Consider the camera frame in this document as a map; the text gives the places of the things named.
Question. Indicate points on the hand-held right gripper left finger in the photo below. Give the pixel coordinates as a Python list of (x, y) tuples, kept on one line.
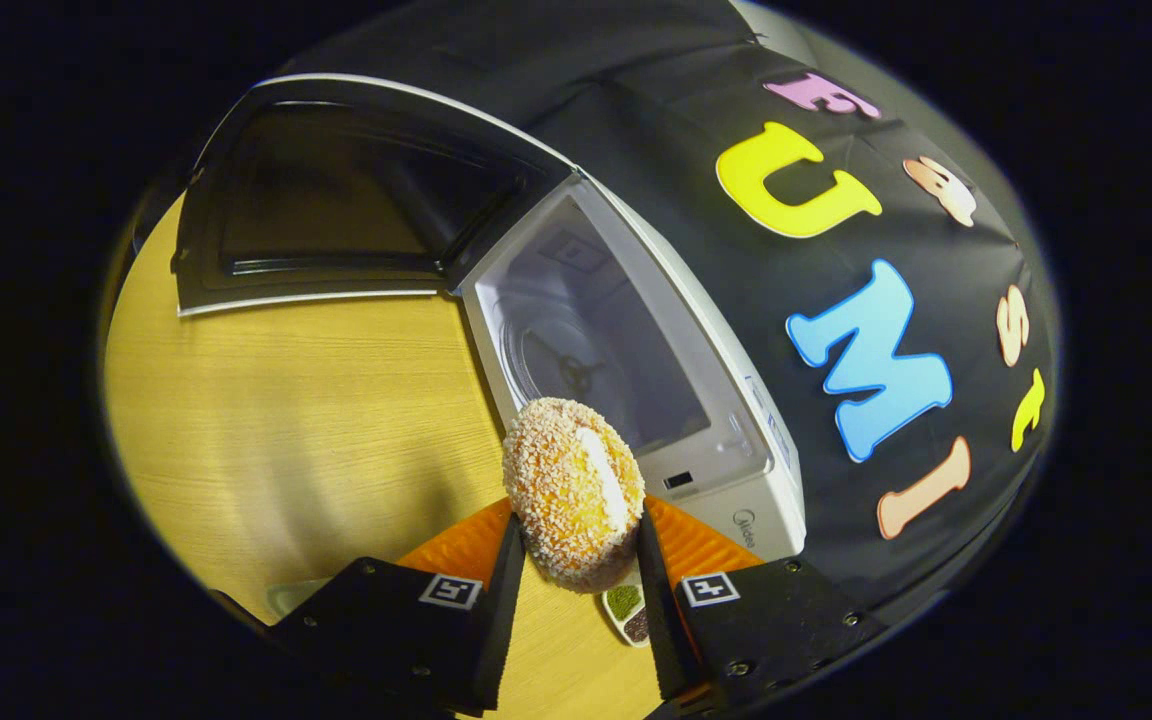
[(496, 620)]

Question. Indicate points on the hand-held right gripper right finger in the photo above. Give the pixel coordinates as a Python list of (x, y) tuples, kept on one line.
[(658, 630)]

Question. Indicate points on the round crumb-coated bread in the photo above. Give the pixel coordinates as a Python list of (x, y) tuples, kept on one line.
[(561, 490)]

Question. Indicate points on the white microwave oven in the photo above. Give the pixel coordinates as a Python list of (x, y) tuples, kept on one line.
[(716, 440)]

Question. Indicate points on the white divided dish of beans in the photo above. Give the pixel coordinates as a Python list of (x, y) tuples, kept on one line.
[(626, 610)]

